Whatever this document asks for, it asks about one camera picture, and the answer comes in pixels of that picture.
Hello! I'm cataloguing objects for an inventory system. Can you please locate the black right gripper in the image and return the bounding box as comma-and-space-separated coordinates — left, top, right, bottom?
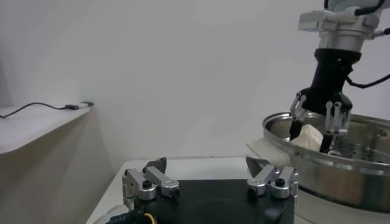
288, 47, 363, 155

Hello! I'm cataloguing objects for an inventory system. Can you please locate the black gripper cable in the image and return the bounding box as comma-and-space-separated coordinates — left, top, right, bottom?
105, 209, 158, 224
346, 72, 390, 89

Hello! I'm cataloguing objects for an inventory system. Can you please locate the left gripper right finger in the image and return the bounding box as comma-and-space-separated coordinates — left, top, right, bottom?
245, 156, 300, 199

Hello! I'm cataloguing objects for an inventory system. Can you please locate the black cable with adapter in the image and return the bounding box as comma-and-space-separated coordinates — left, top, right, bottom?
0, 100, 94, 119

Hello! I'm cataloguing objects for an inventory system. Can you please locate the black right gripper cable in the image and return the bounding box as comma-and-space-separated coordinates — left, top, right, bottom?
346, 72, 390, 89

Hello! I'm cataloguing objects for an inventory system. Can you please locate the white side desk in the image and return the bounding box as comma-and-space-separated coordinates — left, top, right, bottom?
0, 103, 94, 224

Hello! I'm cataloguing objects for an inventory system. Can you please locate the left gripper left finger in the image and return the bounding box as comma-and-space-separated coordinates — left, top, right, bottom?
121, 156, 181, 211

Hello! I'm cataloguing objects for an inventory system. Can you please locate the stainless steel steamer basket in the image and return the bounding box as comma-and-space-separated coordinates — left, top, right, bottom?
261, 111, 390, 214

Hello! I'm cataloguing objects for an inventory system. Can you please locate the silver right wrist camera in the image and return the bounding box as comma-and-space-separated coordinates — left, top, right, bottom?
297, 10, 332, 32

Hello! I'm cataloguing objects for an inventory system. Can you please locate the white steamed baozi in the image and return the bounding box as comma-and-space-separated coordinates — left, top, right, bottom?
291, 123, 324, 152

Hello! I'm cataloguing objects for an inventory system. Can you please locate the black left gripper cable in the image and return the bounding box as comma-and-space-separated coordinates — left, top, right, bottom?
105, 209, 158, 224

